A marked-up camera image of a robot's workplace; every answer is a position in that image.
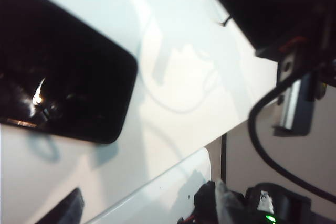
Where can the grey taped finger of the right gripper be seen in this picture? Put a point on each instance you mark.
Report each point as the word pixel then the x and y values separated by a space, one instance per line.
pixel 296 113

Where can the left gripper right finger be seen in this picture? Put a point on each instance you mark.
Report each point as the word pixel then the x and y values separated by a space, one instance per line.
pixel 228 208

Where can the black phone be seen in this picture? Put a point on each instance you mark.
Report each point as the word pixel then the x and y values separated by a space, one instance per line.
pixel 65 77

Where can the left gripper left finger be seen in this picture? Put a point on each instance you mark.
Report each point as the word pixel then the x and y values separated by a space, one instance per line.
pixel 63 212

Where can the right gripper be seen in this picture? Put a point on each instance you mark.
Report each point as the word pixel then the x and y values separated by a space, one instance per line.
pixel 275 3

